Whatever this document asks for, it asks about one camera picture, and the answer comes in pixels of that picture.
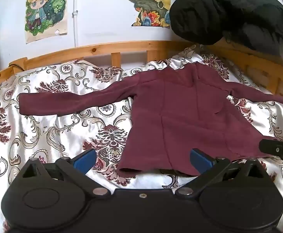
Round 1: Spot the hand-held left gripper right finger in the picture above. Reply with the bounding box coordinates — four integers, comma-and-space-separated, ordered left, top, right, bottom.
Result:
175, 148, 269, 197

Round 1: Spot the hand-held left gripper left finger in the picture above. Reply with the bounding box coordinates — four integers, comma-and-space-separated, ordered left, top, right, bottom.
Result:
19, 149, 108, 197

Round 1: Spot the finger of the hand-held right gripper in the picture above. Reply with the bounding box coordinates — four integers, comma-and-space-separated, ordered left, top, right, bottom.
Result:
258, 136, 283, 167

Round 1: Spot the maroon long-sleeve top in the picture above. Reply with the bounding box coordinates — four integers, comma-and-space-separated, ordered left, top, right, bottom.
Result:
18, 62, 283, 177

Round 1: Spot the floral satin bedspread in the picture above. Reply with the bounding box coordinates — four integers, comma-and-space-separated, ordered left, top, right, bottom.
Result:
0, 44, 283, 233

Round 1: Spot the black quilted jacket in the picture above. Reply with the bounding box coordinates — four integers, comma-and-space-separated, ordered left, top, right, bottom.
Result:
169, 0, 283, 56

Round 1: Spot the blond cartoon character poster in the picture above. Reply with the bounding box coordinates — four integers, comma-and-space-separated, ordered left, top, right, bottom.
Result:
24, 0, 69, 44

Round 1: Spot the colourful landscape poster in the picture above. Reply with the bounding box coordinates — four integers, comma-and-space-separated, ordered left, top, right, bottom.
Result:
126, 0, 172, 29

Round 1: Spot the wooden bed frame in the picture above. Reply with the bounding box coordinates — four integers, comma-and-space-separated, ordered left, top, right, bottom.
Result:
0, 40, 283, 103

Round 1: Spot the white wall pipe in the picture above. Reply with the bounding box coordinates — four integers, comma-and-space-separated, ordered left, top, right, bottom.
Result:
72, 0, 79, 48

